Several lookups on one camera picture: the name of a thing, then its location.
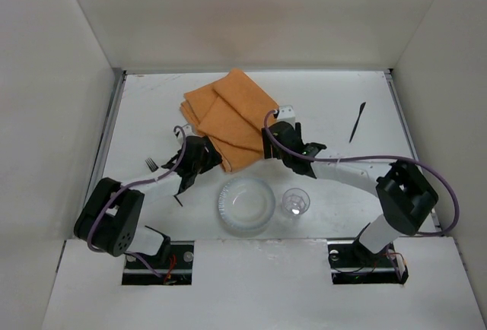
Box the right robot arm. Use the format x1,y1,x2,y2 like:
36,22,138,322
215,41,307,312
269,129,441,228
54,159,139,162
262,121,438,265

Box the white paper plate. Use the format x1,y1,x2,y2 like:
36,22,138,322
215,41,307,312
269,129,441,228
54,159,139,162
217,177,276,233

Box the right aluminium frame rail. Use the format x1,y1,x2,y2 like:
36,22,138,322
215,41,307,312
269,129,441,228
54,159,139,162
384,69,441,233

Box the black plastic knife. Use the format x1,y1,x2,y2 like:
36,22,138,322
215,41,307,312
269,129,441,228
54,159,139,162
349,102,366,144

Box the left aluminium frame rail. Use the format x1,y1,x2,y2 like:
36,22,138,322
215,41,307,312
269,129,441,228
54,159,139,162
74,69,127,240

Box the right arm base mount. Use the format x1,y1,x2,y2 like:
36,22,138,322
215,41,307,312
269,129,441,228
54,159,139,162
328,240,409,285

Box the aluminium frame rail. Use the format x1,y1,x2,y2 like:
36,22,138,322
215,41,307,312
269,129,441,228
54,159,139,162
384,69,441,233
74,69,127,240

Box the orange cloth napkin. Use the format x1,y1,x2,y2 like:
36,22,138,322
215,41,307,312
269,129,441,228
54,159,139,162
180,68,279,173

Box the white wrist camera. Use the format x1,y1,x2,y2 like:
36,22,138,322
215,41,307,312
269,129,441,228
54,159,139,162
274,105,296,127
174,124,196,144

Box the clear plastic cup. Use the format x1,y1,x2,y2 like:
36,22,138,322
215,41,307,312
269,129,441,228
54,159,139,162
282,188,310,217

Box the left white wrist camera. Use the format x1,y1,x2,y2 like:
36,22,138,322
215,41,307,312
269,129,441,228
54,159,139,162
174,124,196,144

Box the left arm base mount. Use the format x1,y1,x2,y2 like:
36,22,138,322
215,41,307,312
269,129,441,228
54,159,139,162
121,241,195,286

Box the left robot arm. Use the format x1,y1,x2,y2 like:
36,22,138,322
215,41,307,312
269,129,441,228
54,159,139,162
74,135,222,265

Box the black plastic fork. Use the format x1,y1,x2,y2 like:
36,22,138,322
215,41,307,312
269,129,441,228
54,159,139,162
145,157,183,207

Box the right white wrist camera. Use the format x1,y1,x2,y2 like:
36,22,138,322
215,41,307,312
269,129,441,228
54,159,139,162
274,105,296,127

